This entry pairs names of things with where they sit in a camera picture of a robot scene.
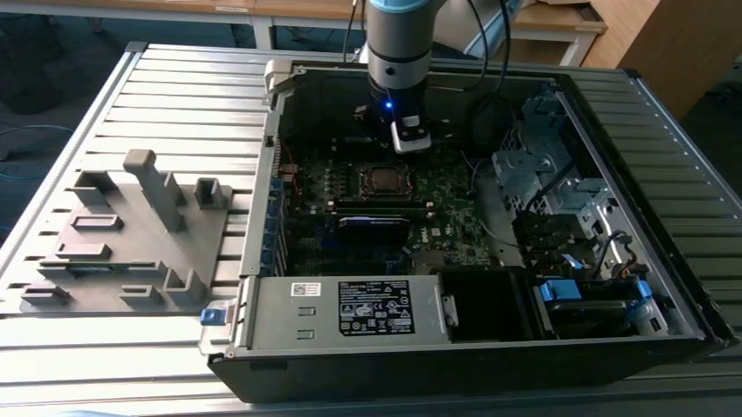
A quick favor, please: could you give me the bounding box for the silver green CPU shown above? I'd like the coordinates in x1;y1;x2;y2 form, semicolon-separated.
369;167;408;192

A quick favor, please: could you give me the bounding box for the CPU socket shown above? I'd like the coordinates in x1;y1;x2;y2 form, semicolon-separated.
357;162;419;203

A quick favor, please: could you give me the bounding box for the silver metal drive cage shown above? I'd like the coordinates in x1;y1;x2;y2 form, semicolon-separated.
489;80;624;244

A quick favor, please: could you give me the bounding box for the black graphics card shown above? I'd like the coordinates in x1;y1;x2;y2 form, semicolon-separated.
336;215;412;248

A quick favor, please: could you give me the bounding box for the silver finned heatsink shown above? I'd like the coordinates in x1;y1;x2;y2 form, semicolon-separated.
411;250;447;274

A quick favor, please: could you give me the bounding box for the green motherboard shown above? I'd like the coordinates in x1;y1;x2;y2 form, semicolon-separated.
276;141;515;278

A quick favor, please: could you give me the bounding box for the wooden desk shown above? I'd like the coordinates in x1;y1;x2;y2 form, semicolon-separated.
253;0;608;67
0;0;260;49

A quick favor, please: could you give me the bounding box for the grey power supply unit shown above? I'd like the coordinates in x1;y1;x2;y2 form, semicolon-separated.
247;274;452;352

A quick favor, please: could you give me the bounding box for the grey parts rack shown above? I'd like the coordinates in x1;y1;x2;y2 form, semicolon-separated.
18;149;233;314

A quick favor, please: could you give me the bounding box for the blue disk carrier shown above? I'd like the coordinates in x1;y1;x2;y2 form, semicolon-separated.
535;279;636;340

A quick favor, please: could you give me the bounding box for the wooden cabinet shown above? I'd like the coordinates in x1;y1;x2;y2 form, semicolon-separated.
582;0;742;121

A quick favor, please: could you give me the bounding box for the green RAM stick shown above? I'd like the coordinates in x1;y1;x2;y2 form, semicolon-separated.
66;260;133;273

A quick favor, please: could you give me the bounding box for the black PC case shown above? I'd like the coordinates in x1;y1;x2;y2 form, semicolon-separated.
199;58;738;404

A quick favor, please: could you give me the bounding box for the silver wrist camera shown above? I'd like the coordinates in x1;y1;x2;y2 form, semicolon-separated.
391;113;435;154

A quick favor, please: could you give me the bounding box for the thin red wire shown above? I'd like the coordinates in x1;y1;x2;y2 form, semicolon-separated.
276;141;307;195

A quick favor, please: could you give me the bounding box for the black camera cable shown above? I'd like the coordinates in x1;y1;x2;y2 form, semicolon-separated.
439;0;515;93

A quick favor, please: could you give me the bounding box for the thin black cable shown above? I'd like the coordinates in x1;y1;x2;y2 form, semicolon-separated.
523;159;576;218

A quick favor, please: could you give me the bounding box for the black plastic drive bracket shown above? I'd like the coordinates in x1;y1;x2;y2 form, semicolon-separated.
511;211;584;264

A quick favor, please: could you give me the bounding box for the black plastic air duct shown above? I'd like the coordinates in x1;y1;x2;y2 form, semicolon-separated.
437;268;537;343

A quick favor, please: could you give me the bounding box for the black SATA cable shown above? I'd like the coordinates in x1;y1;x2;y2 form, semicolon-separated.
590;228;646;281

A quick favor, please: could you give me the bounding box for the blue floor cable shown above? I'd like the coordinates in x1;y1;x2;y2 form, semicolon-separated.
0;123;76;182

